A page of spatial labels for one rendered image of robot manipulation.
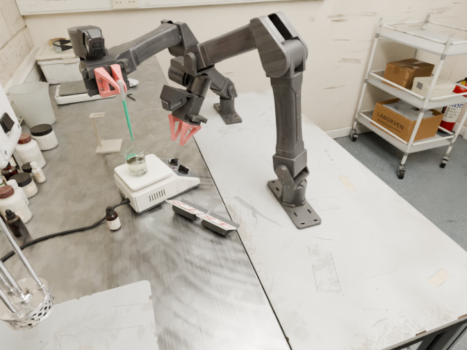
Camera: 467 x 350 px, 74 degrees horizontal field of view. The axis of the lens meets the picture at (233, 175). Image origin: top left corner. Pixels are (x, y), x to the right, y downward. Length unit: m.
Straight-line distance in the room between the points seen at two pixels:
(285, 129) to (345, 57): 2.12
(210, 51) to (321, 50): 1.92
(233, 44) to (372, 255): 0.58
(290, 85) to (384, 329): 0.51
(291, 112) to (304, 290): 0.38
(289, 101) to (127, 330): 0.56
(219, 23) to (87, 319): 1.95
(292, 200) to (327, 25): 1.97
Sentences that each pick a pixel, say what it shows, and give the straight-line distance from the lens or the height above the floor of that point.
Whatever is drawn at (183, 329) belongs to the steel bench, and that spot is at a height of 0.90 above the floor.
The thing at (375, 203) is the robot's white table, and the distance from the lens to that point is 0.94.
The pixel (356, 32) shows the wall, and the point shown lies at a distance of 2.82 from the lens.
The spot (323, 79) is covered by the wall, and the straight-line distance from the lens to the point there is 2.77.
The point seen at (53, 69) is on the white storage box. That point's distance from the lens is 1.89.
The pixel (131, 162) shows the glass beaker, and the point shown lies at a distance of 0.82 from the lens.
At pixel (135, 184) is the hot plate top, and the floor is 0.99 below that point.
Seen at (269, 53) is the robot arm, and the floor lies 1.29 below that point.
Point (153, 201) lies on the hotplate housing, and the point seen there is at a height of 0.92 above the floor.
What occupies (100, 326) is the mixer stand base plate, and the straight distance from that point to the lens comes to 0.68.
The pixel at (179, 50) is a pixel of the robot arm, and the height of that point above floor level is 1.21.
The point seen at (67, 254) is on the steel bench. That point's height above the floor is 0.90.
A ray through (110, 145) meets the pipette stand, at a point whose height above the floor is 0.91.
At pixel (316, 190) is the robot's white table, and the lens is 0.93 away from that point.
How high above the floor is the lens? 1.47
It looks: 36 degrees down
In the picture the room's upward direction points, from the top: straight up
